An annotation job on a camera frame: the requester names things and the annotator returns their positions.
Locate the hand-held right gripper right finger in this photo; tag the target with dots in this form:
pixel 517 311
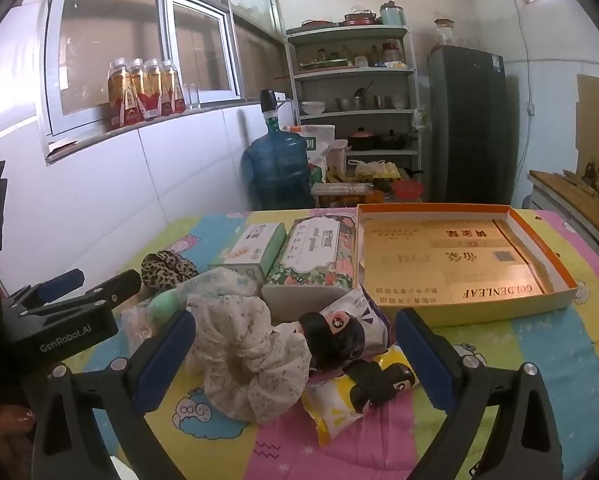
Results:
pixel 424 360

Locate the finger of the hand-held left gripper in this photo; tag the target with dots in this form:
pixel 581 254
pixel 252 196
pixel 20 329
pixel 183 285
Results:
pixel 119 285
pixel 61 282

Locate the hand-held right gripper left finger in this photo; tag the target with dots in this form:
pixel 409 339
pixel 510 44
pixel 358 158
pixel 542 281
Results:
pixel 164 360

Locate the leopard print scrunchie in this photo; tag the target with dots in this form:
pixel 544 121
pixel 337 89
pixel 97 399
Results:
pixel 167 267

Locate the purple white plastic packet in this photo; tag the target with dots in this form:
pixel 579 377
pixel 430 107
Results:
pixel 359 310

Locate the green white tissue pack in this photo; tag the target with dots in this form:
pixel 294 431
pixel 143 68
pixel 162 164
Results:
pixel 219 285

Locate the orange rimmed cardboard box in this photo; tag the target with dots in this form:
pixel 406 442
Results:
pixel 429 265

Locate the yellow plastic packet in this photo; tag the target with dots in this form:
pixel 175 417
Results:
pixel 334 400

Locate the person's left hand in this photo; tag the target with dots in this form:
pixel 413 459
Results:
pixel 9 425

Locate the colourful cartoon printed blanket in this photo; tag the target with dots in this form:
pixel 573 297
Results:
pixel 529 360

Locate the green white carton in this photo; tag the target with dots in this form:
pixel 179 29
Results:
pixel 249 250

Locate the floral tissue pack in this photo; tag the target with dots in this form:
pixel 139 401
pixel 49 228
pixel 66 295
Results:
pixel 312 260

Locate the red plastic basin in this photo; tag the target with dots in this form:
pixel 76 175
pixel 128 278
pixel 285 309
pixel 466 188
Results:
pixel 408 191

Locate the orange pickle jar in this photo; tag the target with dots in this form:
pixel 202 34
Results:
pixel 374 197

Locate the clear lidded food tray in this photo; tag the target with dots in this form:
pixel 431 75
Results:
pixel 342 190

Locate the egg tray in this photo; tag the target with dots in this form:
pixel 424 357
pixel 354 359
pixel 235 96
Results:
pixel 377 172

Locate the blue water jug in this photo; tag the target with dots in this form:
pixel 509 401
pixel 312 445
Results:
pixel 279 165

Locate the grey kitchen counter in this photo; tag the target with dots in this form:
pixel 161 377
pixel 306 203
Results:
pixel 544 200

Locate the clear drinking glass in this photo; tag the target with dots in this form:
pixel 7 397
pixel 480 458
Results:
pixel 193 97

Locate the bunch of bananas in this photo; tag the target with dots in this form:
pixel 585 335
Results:
pixel 339 176

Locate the green snack bag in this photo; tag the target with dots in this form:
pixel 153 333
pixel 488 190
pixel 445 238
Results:
pixel 316 180

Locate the black wok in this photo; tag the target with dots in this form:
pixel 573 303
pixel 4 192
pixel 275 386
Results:
pixel 394 141

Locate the wooden cutting board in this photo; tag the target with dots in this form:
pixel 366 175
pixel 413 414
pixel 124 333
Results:
pixel 579 200

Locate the white plastic container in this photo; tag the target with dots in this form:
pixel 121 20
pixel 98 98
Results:
pixel 337 152

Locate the red lidded black pot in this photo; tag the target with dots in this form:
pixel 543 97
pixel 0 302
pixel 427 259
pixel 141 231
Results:
pixel 362 140

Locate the black water pump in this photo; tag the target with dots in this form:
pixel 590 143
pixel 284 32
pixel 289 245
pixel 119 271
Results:
pixel 270 102

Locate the dark refrigerator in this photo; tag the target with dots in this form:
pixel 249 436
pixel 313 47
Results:
pixel 467 125

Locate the white flour sack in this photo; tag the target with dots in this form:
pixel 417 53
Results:
pixel 317 142

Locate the stack of white bowls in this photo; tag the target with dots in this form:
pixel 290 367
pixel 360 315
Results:
pixel 401 102

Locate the steel cup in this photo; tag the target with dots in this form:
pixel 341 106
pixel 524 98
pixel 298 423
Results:
pixel 378 102

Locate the white bowl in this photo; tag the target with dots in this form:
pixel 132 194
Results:
pixel 313 108

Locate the aluminium sliding window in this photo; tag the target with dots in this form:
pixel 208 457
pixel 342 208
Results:
pixel 129 20

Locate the steel pot with ladle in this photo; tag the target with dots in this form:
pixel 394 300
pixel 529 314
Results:
pixel 350 102

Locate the white metal shelf rack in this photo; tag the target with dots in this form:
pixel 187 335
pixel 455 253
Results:
pixel 354 75

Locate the row of condiment jars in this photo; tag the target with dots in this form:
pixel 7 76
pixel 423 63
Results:
pixel 349 55

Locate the clear glass jar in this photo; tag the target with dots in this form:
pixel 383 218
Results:
pixel 444 34

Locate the red plate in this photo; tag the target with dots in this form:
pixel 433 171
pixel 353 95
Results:
pixel 318 24

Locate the teal lidded jar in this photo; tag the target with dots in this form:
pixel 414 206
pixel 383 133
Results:
pixel 392 15

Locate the red cooking pans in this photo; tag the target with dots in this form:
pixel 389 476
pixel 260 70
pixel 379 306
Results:
pixel 360 17

